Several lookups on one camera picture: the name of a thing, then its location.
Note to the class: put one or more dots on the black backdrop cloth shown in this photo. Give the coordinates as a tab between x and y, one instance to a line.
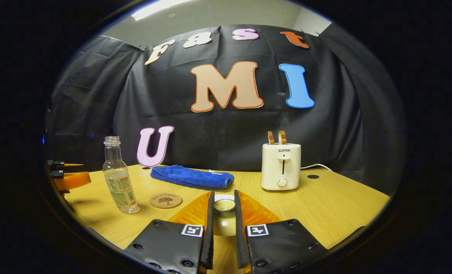
229	129

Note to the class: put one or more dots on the black table grommet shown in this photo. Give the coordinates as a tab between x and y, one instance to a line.
313	176

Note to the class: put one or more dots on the round cork coaster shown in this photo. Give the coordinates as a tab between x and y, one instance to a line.
166	200

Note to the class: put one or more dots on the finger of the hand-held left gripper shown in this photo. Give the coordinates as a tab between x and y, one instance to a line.
73	179
58	163

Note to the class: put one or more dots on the white toaster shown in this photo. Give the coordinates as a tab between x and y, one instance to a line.
281	167

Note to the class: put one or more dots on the cream teacup lid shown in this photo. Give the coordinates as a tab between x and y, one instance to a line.
224	219

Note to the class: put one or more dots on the clear water bottle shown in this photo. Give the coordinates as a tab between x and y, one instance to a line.
121	182

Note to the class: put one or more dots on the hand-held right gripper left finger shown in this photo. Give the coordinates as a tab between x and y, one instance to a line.
210	228

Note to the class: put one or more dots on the bread slice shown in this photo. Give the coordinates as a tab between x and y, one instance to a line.
282	137
271	137

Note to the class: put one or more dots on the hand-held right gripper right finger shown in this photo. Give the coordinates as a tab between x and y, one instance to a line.
239	228

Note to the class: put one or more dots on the blue towel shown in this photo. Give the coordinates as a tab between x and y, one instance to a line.
191	177

